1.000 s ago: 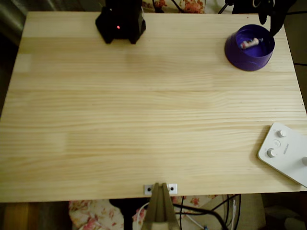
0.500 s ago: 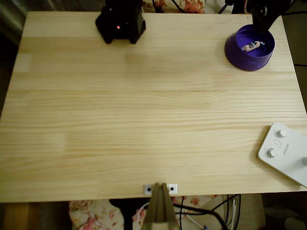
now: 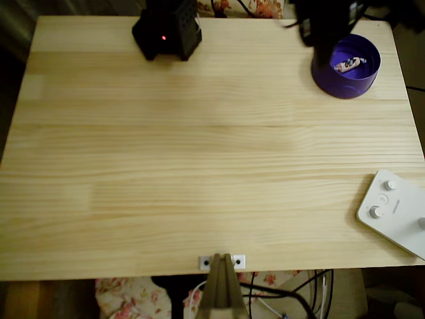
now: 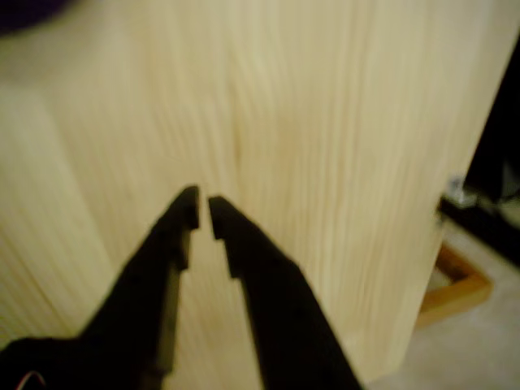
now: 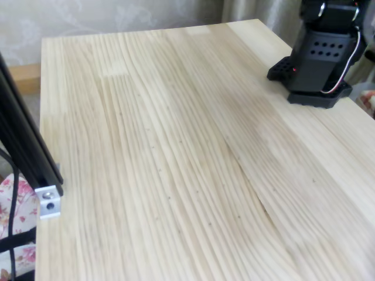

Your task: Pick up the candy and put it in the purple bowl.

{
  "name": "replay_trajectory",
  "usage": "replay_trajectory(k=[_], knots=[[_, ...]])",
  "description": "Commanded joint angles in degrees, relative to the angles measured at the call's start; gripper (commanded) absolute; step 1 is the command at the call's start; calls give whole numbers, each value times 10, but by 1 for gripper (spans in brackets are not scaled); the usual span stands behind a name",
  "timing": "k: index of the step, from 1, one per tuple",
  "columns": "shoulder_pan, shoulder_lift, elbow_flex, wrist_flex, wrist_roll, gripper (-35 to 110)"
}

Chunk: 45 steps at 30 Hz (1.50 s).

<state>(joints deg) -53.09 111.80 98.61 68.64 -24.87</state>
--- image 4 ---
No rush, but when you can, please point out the silver corner bracket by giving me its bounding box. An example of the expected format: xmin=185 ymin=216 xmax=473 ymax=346
xmin=448 ymin=175 xmax=477 ymax=205

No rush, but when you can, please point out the black aluminium extrusion post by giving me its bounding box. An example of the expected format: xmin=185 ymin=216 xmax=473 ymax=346
xmin=440 ymin=0 xmax=520 ymax=245

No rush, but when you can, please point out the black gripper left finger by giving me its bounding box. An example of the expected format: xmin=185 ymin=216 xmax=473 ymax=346
xmin=72 ymin=184 xmax=201 ymax=390

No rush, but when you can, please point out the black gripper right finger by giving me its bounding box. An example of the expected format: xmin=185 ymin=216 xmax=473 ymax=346
xmin=207 ymin=196 xmax=366 ymax=390

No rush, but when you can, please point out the purple object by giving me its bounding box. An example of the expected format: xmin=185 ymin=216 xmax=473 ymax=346
xmin=0 ymin=0 xmax=71 ymax=33

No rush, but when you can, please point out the wooden box frame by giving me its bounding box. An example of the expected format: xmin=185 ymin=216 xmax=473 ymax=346
xmin=416 ymin=241 xmax=496 ymax=329

